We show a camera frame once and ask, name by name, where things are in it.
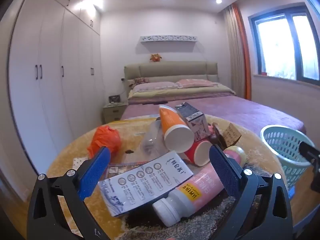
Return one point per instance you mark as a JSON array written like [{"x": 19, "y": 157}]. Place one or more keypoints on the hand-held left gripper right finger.
[{"x": 225, "y": 171}]

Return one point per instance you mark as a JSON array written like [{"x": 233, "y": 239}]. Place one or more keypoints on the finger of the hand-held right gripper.
[{"x": 310, "y": 153}]

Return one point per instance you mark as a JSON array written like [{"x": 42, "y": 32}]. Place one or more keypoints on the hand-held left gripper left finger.
[{"x": 95, "y": 171}]

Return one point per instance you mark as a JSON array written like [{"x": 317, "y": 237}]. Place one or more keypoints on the small pale yogurt bottle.
[{"x": 236, "y": 153}]

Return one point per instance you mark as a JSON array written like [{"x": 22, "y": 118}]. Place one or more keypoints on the printed packet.
[{"x": 117, "y": 170}]

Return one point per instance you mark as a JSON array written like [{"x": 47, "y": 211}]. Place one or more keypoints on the pale green plastic basket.
[{"x": 280, "y": 150}]

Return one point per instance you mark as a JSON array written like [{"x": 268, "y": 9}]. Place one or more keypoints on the red paper cup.
[{"x": 200, "y": 152}]

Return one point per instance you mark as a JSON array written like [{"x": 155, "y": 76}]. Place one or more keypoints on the orange plastic bag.
[{"x": 105, "y": 137}]

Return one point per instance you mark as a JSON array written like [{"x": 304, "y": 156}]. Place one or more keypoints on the brown paper box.
[{"x": 231, "y": 133}]

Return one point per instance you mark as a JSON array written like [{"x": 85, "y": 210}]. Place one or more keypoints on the pink bottle with white cap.
[{"x": 190, "y": 190}]

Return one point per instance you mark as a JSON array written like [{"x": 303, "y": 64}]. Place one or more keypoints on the dark snack wrapper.
[{"x": 216, "y": 131}]

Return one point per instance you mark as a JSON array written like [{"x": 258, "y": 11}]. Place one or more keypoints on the white printed box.
[{"x": 145, "y": 177}]

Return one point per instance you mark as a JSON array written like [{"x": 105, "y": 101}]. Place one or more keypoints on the grey printed carton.
[{"x": 193, "y": 120}]

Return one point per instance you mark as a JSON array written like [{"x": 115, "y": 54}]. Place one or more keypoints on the clear plastic cup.
[{"x": 152, "y": 142}]

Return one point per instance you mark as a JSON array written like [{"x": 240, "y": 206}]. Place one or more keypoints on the orange paper cup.
[{"x": 171, "y": 122}]

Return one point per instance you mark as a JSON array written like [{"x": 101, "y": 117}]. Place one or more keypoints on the white dotted cloth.
[{"x": 78, "y": 162}]

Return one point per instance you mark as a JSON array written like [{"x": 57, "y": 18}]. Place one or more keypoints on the yellow printed blanket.
[{"x": 132, "y": 135}]

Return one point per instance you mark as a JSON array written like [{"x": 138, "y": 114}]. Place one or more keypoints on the beige nightstand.
[{"x": 113, "y": 112}]

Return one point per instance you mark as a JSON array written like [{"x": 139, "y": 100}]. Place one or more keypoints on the purple bedspread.
[{"x": 237, "y": 110}]

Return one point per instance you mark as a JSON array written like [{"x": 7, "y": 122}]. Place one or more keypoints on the pink patterned pillow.
[{"x": 195, "y": 83}]

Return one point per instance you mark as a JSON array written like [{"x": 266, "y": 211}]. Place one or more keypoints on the floral cushion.
[{"x": 141, "y": 80}]

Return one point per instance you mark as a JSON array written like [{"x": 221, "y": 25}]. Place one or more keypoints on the white wardrobe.
[{"x": 50, "y": 80}]

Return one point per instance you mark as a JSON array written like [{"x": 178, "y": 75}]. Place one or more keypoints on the plain pink pillow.
[{"x": 155, "y": 86}]

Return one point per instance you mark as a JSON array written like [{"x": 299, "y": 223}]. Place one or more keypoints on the beige upholstered bed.
[{"x": 175, "y": 70}]

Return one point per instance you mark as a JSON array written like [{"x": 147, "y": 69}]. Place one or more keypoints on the dark framed window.
[{"x": 277, "y": 42}]

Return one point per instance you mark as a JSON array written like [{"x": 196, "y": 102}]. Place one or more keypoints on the beige and orange curtain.
[{"x": 235, "y": 50}]

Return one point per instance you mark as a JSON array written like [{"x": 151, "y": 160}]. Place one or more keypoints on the orange plush toy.
[{"x": 156, "y": 57}]

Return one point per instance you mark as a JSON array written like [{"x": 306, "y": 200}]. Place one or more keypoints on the round ceiling light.
[{"x": 218, "y": 1}]

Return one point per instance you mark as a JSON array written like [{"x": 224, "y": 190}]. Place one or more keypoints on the dark picture frame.
[{"x": 114, "y": 99}]

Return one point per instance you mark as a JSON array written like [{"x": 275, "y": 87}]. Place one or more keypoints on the white carved wall shelf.
[{"x": 170, "y": 38}]

